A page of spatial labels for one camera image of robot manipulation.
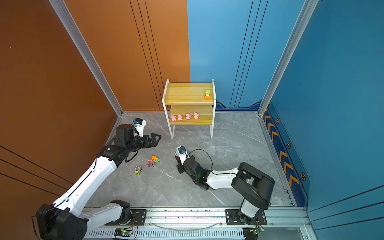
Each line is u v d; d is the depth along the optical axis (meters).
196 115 0.94
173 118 0.92
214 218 0.75
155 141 0.71
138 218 0.73
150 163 0.89
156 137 0.71
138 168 0.87
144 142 0.68
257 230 0.70
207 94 0.81
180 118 0.93
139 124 0.68
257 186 0.46
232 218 0.72
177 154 0.82
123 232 0.70
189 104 0.79
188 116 0.94
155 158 0.91
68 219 0.38
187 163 0.66
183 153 0.71
